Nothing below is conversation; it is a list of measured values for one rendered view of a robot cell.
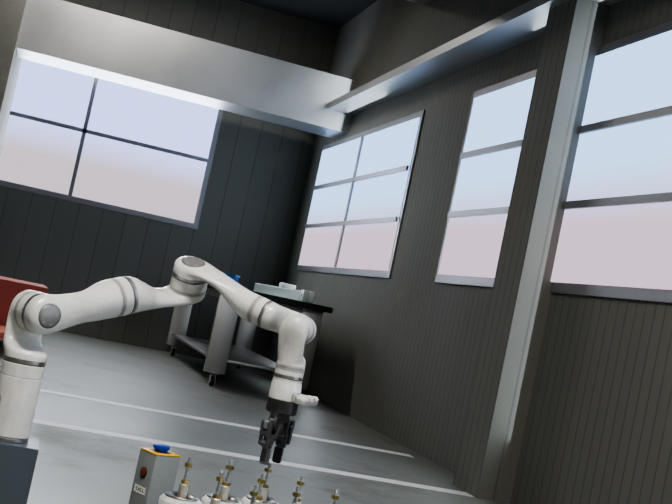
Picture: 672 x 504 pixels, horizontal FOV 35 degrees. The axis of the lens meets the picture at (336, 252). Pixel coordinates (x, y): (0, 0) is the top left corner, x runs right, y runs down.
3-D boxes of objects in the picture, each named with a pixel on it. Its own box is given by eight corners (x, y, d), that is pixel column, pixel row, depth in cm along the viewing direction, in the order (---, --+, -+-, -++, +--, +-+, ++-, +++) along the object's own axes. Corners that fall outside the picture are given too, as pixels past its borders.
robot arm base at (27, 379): (-16, 438, 228) (2, 360, 229) (-14, 431, 237) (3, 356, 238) (28, 445, 231) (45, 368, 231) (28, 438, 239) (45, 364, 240)
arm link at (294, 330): (293, 381, 247) (306, 381, 255) (307, 316, 248) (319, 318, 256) (266, 374, 249) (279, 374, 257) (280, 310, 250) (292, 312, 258)
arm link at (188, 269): (278, 290, 259) (271, 319, 262) (188, 248, 267) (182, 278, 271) (260, 302, 251) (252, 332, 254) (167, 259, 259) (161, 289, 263)
